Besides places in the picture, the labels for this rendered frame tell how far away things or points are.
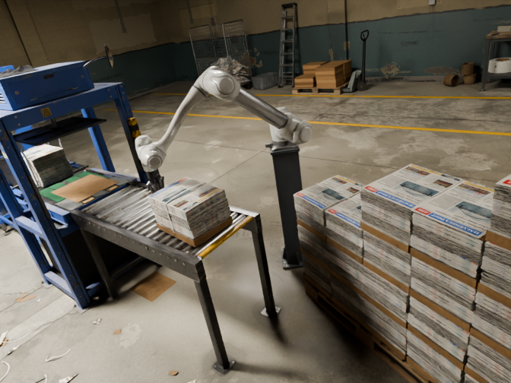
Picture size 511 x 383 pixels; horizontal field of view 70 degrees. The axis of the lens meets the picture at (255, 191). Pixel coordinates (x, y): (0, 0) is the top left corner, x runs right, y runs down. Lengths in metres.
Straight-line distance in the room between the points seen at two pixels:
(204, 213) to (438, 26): 7.16
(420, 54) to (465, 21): 0.93
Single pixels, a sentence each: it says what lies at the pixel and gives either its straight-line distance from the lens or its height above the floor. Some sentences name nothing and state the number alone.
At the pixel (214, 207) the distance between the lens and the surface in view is 2.03.
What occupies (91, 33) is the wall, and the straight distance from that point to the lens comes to 11.62.
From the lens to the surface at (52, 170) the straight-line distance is 3.69.
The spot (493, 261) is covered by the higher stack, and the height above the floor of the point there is 1.00.
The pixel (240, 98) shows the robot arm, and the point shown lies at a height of 1.46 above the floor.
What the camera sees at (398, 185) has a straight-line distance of 1.83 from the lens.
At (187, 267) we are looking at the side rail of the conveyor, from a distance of 1.98.
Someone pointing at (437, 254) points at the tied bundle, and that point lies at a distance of 1.67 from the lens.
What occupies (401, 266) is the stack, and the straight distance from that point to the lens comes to 1.86.
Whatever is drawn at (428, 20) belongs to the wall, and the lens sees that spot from 8.55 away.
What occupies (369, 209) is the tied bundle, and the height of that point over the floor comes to 0.97.
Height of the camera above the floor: 1.90
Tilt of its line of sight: 26 degrees down
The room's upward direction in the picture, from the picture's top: 10 degrees counter-clockwise
